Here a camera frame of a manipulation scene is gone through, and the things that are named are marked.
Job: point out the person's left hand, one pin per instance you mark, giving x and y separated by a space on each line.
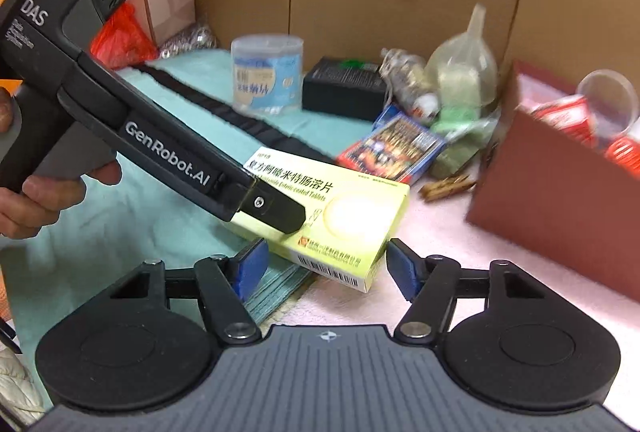
45 197

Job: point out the white quilted fabric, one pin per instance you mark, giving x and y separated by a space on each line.
17 387

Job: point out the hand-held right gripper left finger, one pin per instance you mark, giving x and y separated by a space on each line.
250 264

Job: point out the clear cotton swab container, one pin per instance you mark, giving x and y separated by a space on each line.
267 72

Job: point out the red white card box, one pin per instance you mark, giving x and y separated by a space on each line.
625 155

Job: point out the wooden clothespin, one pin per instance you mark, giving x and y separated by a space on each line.
447 188

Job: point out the clear plastic cup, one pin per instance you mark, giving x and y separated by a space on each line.
607 100

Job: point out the teal cloth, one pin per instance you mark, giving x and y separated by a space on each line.
150 212

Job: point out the dark playing card box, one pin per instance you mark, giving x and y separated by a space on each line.
395 147

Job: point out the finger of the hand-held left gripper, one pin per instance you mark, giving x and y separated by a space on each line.
275 209

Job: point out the plastic bag of green packets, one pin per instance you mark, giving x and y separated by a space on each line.
457 122

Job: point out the yellow green medicine box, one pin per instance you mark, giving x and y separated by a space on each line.
350 222

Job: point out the pile of metal rings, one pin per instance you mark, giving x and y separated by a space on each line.
187 37

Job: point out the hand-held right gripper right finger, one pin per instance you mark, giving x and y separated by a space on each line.
402 269

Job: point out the black box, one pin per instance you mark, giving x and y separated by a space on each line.
342 87

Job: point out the brown cardboard storage box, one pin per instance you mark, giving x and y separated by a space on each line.
540 202

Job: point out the translucent plastic funnel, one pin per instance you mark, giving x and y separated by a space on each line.
467 62

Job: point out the clear bag of small items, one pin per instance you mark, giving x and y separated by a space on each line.
410 77

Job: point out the olive green small box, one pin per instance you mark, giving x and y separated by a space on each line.
455 162

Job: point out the red plastic bag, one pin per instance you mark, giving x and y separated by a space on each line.
122 40

